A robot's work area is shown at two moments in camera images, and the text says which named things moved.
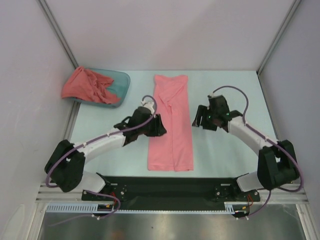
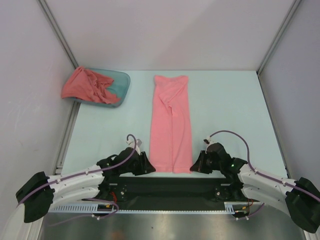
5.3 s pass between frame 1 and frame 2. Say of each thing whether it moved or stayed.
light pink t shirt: stayed
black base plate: stayed
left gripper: moved
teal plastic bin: stayed
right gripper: moved
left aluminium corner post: stayed
